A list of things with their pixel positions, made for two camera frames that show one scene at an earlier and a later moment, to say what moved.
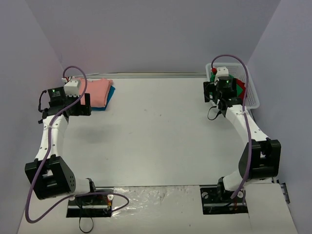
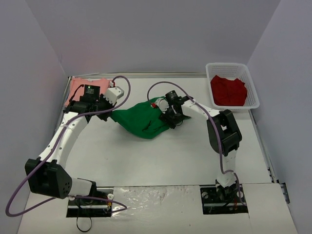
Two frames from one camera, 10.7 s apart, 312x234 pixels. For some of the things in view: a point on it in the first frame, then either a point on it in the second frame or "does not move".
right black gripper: [207, 91] to [169, 118]
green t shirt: [212, 77] to [142, 121]
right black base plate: [215, 201] does not move
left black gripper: [86, 104] to [105, 110]
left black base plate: [91, 205] does not move
